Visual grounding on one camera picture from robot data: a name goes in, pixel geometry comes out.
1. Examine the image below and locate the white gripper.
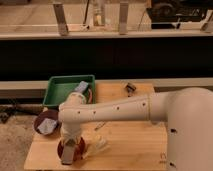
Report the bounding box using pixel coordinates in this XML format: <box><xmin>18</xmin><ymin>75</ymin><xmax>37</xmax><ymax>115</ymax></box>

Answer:
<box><xmin>60</xmin><ymin>123</ymin><xmax>82</xmax><ymax>144</ymax></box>

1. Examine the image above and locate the red bowl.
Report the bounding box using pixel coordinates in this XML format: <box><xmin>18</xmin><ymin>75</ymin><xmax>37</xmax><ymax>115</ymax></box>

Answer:
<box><xmin>57</xmin><ymin>138</ymin><xmax>86</xmax><ymax>161</ymax></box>

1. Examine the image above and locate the metal bracket post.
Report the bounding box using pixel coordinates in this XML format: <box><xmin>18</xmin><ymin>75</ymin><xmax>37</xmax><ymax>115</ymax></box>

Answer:
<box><xmin>118</xmin><ymin>1</ymin><xmax>129</xmax><ymax>35</ymax></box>
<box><xmin>53</xmin><ymin>2</ymin><xmax>69</xmax><ymax>36</ymax></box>

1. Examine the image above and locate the black machine in background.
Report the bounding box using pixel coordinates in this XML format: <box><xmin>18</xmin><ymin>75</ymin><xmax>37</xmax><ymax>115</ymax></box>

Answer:
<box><xmin>146</xmin><ymin>0</ymin><xmax>213</xmax><ymax>29</ymax></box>

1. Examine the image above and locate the green plastic tray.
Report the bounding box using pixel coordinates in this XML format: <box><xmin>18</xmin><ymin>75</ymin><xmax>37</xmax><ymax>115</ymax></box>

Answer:
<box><xmin>43</xmin><ymin>75</ymin><xmax>95</xmax><ymax>108</ymax></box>

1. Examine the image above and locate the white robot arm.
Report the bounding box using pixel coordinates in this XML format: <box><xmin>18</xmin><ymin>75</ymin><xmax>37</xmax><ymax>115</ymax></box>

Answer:
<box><xmin>59</xmin><ymin>87</ymin><xmax>213</xmax><ymax>171</ymax></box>

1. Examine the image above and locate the grey sponge in brown bowl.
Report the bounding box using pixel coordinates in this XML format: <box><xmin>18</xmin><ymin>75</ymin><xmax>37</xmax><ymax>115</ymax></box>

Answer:
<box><xmin>38</xmin><ymin>118</ymin><xmax>57</xmax><ymax>135</ymax></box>

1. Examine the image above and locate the small black binder clip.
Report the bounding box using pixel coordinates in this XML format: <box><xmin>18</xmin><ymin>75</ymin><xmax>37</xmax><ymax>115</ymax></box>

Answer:
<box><xmin>126</xmin><ymin>83</ymin><xmax>136</xmax><ymax>97</ymax></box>

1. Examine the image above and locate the right metal bracket post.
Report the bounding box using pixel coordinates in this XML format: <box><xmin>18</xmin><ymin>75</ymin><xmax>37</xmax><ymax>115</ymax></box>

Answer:
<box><xmin>118</xmin><ymin>1</ymin><xmax>129</xmax><ymax>35</ymax></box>

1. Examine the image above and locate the left metal bracket post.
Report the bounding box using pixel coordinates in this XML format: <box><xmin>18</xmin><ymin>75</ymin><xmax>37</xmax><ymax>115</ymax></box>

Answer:
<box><xmin>53</xmin><ymin>2</ymin><xmax>69</xmax><ymax>36</ymax></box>

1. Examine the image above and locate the dark brown bowl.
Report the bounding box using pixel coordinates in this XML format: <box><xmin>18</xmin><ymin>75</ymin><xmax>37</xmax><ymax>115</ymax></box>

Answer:
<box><xmin>34</xmin><ymin>109</ymin><xmax>59</xmax><ymax>134</ymax></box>

